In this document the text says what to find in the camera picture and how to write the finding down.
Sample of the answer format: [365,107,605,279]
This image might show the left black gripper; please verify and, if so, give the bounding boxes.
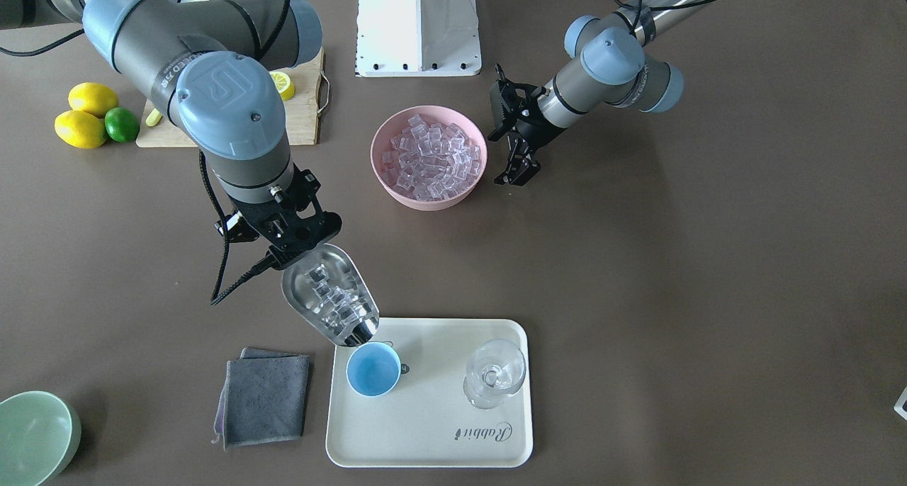
[486,63,568,187]

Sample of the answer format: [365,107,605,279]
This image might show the yellow lemon lower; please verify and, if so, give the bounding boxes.
[54,111,108,148]

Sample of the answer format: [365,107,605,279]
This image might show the half lemon slice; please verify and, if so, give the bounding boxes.
[269,72,295,101]

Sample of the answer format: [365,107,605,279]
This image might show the green lime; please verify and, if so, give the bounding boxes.
[103,106,140,143]

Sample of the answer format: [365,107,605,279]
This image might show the yellow lemon upper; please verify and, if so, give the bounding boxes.
[67,82,119,118]

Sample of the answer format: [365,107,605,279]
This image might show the mint green bowl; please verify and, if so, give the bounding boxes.
[1,390,81,485]

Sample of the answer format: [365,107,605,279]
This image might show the yellow lemon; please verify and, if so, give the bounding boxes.
[54,111,108,148]
[67,82,119,118]

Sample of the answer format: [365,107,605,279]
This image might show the bamboo cutting board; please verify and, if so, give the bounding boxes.
[136,48,329,148]

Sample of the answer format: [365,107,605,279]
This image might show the steel ice scoop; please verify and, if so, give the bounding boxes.
[281,243,380,347]

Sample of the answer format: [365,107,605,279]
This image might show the scooped ice cubes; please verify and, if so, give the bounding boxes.
[303,264,372,332]

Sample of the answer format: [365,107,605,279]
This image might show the clear wine glass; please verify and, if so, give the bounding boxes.
[463,339,529,409]

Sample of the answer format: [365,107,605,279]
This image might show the pink bowl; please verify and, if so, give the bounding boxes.
[370,104,488,211]

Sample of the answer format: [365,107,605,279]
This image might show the grey folded cloth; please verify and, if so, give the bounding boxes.
[213,346,312,448]

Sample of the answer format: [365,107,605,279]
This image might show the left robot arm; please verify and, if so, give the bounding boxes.
[487,0,721,186]

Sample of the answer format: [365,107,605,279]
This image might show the blue cup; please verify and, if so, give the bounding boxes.
[344,341,402,397]

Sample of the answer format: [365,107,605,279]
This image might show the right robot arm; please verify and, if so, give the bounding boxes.
[2,0,342,270]

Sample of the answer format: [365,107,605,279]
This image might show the yellow plastic knife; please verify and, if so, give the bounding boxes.
[145,108,163,128]

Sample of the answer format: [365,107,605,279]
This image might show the clear ice cubes pile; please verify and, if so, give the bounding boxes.
[381,113,483,201]

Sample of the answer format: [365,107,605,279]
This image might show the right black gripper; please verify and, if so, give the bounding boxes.
[215,167,342,271]

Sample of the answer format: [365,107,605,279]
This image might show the cream serving tray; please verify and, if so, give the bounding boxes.
[326,317,534,468]

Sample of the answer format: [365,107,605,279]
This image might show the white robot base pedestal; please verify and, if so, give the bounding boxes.
[354,0,483,77]

